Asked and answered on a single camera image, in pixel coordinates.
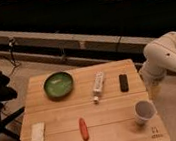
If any red pepper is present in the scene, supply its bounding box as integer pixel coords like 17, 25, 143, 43
79, 118, 89, 141

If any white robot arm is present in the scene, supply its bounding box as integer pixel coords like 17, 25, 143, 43
139, 31, 176, 100

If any black rectangular block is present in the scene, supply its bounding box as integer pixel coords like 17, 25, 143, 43
119, 74, 129, 92

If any white tube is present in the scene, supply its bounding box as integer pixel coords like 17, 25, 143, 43
92, 72, 105, 104

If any green bowl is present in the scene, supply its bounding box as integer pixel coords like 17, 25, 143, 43
43, 71, 74, 99

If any white sponge block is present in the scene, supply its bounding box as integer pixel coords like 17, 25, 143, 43
31, 122, 45, 141

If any black cable on floor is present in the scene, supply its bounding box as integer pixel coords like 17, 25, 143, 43
5, 36, 22, 70

